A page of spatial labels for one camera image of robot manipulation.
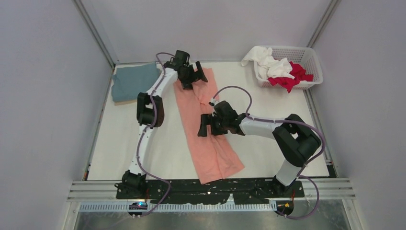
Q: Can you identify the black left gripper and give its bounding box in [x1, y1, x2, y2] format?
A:
[179, 62, 207, 90]

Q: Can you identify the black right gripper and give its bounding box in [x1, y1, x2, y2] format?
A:
[198, 114, 228, 138]

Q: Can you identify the peach pink t-shirt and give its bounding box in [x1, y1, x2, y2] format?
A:
[174, 68, 245, 184]

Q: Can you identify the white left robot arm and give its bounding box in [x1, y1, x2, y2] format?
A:
[115, 50, 208, 199]

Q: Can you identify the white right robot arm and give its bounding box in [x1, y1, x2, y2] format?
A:
[197, 101, 326, 197]

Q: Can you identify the white crumpled t-shirt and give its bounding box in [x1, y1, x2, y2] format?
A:
[241, 46, 289, 80]

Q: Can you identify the blue folded t-shirt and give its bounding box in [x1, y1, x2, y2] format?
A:
[111, 63, 160, 103]

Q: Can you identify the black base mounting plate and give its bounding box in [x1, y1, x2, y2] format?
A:
[114, 178, 304, 205]

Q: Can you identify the tan folded t-shirt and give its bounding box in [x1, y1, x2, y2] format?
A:
[114, 99, 137, 106]

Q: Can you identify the red t-shirt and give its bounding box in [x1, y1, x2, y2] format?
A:
[267, 58, 314, 93]

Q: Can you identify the white plastic laundry basket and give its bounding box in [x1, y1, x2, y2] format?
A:
[265, 46, 323, 90]

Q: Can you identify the slotted cable duct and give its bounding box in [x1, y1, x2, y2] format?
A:
[79, 201, 277, 212]

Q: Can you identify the aluminium frame rail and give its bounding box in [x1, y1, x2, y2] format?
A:
[72, 0, 115, 68]

